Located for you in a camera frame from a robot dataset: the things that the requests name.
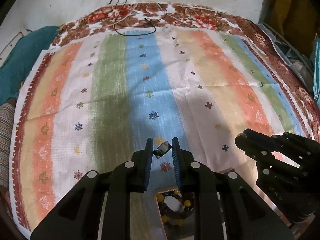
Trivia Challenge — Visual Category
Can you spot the silver metal tin box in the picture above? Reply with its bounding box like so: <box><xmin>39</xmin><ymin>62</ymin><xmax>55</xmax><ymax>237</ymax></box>
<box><xmin>154</xmin><ymin>186</ymin><xmax>195</xmax><ymax>239</ymax></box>

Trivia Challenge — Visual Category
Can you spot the yellow black bead bracelet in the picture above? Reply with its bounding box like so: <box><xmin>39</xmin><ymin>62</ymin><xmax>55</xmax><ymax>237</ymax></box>
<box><xmin>156</xmin><ymin>189</ymin><xmax>196</xmax><ymax>229</ymax></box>

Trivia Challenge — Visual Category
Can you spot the small silver ring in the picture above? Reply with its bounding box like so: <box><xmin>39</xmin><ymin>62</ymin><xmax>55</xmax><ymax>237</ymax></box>
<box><xmin>152</xmin><ymin>141</ymin><xmax>173</xmax><ymax>159</ymax></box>

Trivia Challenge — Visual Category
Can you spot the striped colourful cloth mat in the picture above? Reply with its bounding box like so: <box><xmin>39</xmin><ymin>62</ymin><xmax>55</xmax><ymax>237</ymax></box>
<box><xmin>9</xmin><ymin>27</ymin><xmax>319</xmax><ymax>237</ymax></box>

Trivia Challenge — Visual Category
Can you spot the grey striped pillow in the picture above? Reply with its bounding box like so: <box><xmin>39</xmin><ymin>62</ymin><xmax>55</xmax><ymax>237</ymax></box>
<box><xmin>0</xmin><ymin>103</ymin><xmax>15</xmax><ymax>188</ymax></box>

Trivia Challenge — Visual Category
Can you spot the teal pillow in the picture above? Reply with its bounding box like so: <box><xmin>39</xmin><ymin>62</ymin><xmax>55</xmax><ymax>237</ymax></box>
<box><xmin>0</xmin><ymin>26</ymin><xmax>59</xmax><ymax>104</ymax></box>

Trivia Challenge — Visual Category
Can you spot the white cable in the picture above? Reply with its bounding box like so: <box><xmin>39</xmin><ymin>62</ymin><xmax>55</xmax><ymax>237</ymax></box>
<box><xmin>107</xmin><ymin>0</ymin><xmax>171</xmax><ymax>27</ymax></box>

